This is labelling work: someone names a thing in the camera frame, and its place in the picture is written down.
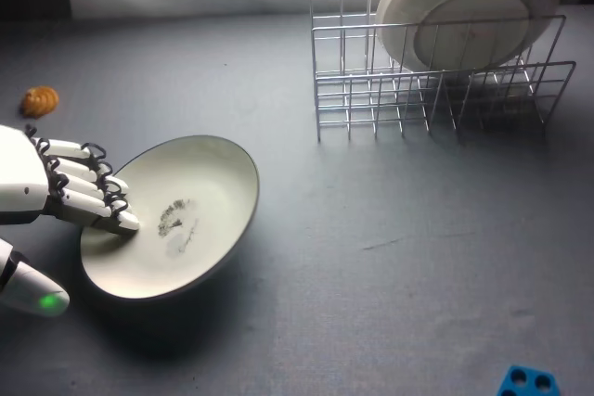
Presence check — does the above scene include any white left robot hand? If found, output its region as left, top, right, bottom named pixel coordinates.
left=0, top=122, right=141, bottom=318

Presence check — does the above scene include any orange spiral toy bread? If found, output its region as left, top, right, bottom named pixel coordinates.
left=20, top=84, right=60, bottom=118

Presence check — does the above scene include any grey table cloth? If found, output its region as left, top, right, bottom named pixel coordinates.
left=0, top=1, right=594, bottom=396

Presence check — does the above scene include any blue pentagon block with holes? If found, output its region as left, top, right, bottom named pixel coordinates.
left=498, top=364, right=565, bottom=396

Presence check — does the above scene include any silver wire dish rack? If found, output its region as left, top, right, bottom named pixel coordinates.
left=305, top=0, right=578, bottom=145

